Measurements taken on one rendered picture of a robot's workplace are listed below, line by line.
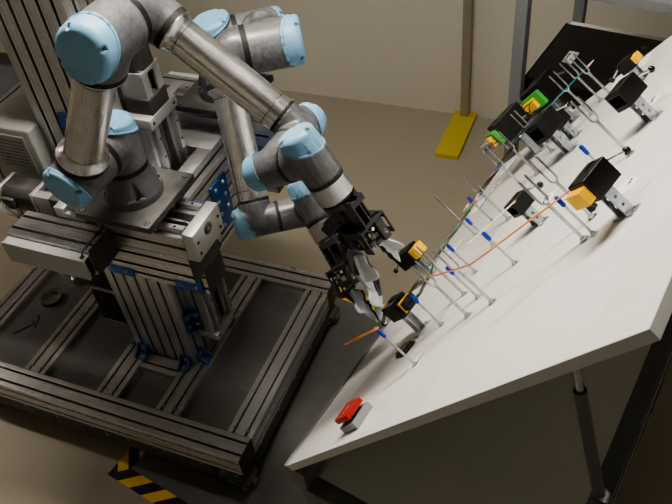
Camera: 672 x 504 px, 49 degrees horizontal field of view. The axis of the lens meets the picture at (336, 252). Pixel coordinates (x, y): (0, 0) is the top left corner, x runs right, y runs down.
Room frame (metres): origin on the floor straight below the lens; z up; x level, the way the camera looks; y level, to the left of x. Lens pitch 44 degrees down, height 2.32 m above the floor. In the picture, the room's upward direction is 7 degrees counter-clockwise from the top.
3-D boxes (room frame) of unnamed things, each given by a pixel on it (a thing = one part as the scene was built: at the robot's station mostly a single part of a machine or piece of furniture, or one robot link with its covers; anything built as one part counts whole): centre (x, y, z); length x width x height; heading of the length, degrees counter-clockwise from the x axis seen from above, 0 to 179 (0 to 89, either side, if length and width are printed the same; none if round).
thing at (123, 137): (1.51, 0.49, 1.33); 0.13 x 0.12 x 0.14; 151
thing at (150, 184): (1.52, 0.49, 1.21); 0.15 x 0.15 x 0.10
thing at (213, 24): (1.96, 0.26, 1.33); 0.13 x 0.12 x 0.14; 98
